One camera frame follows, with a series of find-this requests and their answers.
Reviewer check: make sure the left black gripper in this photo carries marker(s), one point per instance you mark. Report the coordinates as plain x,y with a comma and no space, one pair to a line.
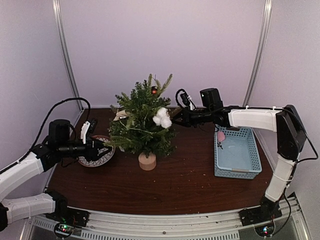
91,152

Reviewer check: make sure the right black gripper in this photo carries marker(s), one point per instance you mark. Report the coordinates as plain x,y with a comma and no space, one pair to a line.
187,118

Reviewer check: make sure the white cotton ornament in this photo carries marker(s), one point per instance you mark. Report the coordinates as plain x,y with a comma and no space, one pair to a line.
162,118

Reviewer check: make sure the small green christmas tree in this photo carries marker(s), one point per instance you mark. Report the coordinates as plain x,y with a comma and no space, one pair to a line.
138,134

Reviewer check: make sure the beige bow ornament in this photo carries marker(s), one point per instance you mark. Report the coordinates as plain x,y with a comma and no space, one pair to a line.
121,115

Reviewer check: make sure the red bauble ornament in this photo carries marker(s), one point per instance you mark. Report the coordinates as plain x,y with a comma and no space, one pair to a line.
154,90

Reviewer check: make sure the pink ornament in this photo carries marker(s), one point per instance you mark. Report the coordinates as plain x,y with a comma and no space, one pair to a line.
220,136

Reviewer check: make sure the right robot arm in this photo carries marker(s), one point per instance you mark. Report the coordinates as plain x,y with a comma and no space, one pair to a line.
285,122

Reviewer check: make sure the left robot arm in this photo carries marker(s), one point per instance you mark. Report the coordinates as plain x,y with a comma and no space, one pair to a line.
42,157

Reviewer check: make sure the patterned ceramic plate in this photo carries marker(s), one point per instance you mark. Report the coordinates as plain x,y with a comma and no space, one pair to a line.
98,163

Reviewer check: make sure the light blue plastic basket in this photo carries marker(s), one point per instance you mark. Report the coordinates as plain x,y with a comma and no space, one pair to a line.
239,158

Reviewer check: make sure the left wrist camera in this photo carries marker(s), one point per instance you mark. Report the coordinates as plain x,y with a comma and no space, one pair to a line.
87,128

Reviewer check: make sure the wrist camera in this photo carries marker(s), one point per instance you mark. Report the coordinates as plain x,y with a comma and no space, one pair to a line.
187,100
87,128

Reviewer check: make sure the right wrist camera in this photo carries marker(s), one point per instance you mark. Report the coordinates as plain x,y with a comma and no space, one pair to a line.
187,100

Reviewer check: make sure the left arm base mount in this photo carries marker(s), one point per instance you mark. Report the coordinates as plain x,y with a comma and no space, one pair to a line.
64,214

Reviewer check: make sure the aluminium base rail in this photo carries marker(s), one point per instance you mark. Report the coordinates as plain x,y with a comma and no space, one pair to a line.
223,225

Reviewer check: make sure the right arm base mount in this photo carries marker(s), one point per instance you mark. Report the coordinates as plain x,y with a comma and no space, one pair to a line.
266,211

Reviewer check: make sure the right aluminium corner post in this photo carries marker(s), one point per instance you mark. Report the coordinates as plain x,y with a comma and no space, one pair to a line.
264,31

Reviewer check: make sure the aluminium corner post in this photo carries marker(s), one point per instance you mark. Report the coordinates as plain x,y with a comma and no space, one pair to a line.
264,31
63,43

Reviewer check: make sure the left aluminium corner post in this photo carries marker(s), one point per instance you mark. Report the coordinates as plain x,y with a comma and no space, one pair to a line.
63,43

